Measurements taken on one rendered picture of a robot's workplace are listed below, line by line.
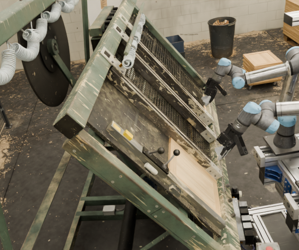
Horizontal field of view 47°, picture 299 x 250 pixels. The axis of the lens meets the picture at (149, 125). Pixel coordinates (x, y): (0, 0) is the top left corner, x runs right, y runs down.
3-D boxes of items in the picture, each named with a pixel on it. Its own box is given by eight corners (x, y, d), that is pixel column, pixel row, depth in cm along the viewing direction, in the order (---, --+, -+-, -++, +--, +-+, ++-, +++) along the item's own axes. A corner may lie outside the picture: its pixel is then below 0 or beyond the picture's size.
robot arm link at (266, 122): (280, 115, 176) (261, 105, 175) (281, 127, 167) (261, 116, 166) (270, 125, 180) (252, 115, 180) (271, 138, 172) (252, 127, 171)
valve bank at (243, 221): (259, 261, 220) (261, 236, 207) (236, 261, 222) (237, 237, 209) (246, 203, 262) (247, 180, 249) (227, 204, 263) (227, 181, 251)
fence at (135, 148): (220, 229, 206) (226, 226, 205) (106, 130, 172) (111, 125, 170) (219, 223, 211) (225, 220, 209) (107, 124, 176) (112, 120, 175)
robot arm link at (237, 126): (251, 126, 175) (244, 127, 169) (246, 132, 178) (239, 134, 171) (240, 116, 179) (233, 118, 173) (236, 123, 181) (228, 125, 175)
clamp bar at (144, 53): (207, 127, 299) (230, 111, 289) (109, 26, 256) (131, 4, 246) (206, 120, 307) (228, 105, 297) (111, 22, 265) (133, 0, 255)
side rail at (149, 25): (197, 91, 365) (206, 85, 360) (124, 13, 325) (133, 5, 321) (197, 88, 372) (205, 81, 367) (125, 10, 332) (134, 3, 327)
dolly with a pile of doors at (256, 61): (282, 86, 522) (284, 61, 501) (248, 92, 521) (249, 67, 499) (265, 71, 574) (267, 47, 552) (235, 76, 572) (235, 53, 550)
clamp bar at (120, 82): (214, 183, 240) (243, 166, 230) (88, 63, 197) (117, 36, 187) (213, 173, 248) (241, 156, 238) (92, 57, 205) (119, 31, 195)
